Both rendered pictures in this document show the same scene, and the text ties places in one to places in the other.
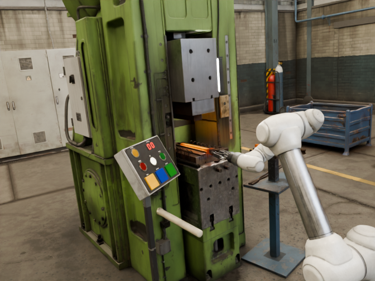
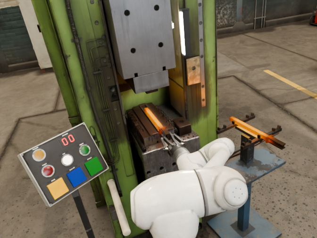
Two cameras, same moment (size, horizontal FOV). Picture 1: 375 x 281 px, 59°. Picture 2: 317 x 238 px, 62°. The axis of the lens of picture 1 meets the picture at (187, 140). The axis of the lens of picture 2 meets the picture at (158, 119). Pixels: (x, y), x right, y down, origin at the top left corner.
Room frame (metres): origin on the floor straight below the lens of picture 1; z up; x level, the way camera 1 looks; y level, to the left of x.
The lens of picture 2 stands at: (0.95, -0.60, 1.85)
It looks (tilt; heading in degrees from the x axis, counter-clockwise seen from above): 29 degrees down; 20
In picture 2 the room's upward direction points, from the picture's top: 8 degrees counter-clockwise
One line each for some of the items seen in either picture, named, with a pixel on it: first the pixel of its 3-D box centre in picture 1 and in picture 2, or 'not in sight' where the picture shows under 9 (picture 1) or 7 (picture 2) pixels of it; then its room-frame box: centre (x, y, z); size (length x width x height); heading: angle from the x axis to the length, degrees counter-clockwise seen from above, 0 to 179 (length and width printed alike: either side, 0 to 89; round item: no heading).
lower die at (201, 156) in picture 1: (188, 152); (148, 122); (2.40, 0.00, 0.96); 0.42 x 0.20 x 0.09; 37
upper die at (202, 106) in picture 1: (184, 105); (140, 71); (2.40, 0.00, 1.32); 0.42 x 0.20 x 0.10; 37
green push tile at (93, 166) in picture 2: (170, 170); (93, 166); (1.86, 0.12, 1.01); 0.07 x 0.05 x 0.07; 152
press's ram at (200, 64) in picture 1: (186, 69); (141, 28); (2.43, -0.04, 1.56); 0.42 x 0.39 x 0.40; 37
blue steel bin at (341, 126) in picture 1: (327, 125); not in sight; (5.69, -2.48, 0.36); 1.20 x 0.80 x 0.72; 35
